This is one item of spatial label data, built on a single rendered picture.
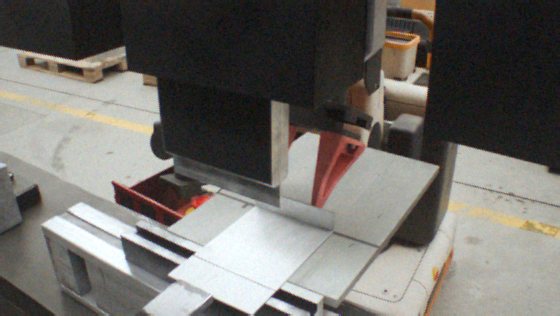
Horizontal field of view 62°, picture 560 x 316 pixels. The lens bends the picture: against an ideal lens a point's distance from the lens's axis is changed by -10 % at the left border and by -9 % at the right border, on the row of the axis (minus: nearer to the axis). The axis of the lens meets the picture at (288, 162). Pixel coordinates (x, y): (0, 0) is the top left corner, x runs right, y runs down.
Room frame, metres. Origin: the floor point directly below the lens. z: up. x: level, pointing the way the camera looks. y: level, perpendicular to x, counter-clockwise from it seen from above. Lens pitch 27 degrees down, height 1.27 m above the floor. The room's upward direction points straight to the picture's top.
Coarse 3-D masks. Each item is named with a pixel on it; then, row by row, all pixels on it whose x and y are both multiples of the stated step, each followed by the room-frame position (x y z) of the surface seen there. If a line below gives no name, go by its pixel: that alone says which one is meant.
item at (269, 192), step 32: (160, 96) 0.35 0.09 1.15; (192, 96) 0.33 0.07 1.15; (224, 96) 0.31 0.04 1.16; (192, 128) 0.33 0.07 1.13; (224, 128) 0.31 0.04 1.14; (256, 128) 0.30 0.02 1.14; (192, 160) 0.33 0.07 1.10; (224, 160) 0.31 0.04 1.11; (256, 160) 0.30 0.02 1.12; (256, 192) 0.31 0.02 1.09
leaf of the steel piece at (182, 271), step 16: (192, 256) 0.35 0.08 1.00; (176, 272) 0.32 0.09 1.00; (192, 272) 0.33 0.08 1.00; (208, 272) 0.33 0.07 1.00; (224, 272) 0.33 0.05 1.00; (208, 288) 0.31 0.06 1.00; (224, 288) 0.31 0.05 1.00; (240, 288) 0.31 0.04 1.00; (256, 288) 0.31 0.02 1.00; (240, 304) 0.29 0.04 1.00; (256, 304) 0.29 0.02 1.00
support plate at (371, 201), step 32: (288, 160) 0.53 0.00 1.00; (384, 160) 0.53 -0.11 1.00; (416, 160) 0.53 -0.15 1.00; (224, 192) 0.46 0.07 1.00; (288, 192) 0.46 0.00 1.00; (352, 192) 0.46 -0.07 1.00; (384, 192) 0.46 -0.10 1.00; (416, 192) 0.46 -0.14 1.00; (192, 224) 0.40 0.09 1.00; (224, 224) 0.40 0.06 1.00; (352, 224) 0.40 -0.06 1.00; (384, 224) 0.40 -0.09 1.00; (320, 256) 0.35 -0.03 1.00; (352, 256) 0.35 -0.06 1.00; (320, 288) 0.31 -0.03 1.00
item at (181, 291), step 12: (168, 288) 0.30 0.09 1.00; (180, 288) 0.30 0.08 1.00; (192, 288) 0.30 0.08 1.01; (156, 300) 0.29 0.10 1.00; (168, 300) 0.29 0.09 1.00; (180, 300) 0.29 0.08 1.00; (192, 300) 0.29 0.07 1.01; (204, 300) 0.29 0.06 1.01; (144, 312) 0.27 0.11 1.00; (156, 312) 0.27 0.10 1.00; (168, 312) 0.27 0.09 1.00; (180, 312) 0.27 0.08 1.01; (192, 312) 0.28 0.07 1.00
